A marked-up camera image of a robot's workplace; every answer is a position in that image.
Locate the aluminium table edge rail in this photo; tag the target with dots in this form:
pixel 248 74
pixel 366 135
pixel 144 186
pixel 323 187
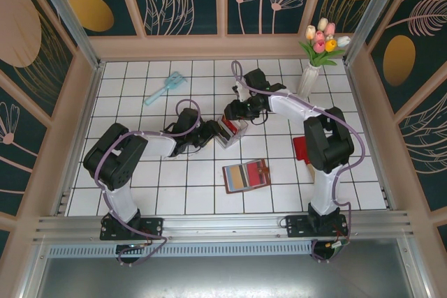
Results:
pixel 223 223

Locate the red credit card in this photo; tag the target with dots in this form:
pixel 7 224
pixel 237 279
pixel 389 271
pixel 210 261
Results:
pixel 255 173
pixel 230 127

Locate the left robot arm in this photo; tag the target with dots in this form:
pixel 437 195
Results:
pixel 115 151

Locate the light blue toy fork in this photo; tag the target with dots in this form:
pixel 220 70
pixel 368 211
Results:
pixel 173 81

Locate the brown leather card holder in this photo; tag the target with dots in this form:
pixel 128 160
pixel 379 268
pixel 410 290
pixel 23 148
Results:
pixel 267 170

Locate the clear acrylic card box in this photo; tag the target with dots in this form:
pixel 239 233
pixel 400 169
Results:
pixel 235 134

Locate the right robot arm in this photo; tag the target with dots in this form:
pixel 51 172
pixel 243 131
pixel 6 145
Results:
pixel 328 137

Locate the black credit card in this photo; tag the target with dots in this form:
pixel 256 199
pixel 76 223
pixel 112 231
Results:
pixel 244 176

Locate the tan credit card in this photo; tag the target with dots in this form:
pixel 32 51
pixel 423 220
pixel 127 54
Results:
pixel 237 177

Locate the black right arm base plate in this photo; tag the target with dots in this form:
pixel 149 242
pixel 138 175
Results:
pixel 297 226

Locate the artificial tulip bouquet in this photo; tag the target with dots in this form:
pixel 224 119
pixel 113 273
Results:
pixel 323 41

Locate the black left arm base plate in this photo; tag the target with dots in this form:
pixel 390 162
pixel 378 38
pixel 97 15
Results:
pixel 150 228

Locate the aluminium frame post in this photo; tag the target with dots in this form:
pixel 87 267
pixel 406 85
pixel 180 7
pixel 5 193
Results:
pixel 70 15
pixel 370 15

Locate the white ribbed vase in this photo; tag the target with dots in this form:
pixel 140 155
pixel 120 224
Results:
pixel 308 80

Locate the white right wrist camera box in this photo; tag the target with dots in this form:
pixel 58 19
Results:
pixel 240 90

